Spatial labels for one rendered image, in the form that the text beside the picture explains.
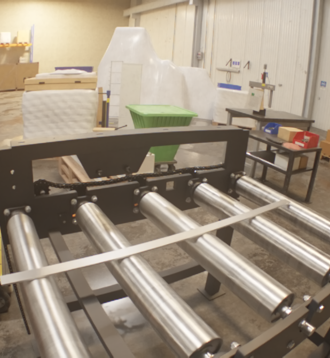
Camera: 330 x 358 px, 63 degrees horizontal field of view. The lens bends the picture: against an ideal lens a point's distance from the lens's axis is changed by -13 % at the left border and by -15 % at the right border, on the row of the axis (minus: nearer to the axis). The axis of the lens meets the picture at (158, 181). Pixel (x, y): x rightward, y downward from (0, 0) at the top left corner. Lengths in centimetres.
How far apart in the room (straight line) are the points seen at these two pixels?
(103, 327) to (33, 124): 409
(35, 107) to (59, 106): 39
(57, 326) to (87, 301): 27
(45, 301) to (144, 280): 28
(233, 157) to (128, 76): 349
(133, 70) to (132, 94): 39
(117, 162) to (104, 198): 17
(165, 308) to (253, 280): 29
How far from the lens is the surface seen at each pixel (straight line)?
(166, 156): 412
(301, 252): 115
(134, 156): 135
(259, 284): 92
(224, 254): 101
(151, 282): 85
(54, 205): 130
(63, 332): 72
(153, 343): 185
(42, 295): 81
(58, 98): 456
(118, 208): 141
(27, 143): 119
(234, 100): 799
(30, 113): 471
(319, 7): 1244
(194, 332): 73
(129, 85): 499
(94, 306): 96
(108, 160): 130
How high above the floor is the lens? 146
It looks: 22 degrees down
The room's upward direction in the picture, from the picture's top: 4 degrees clockwise
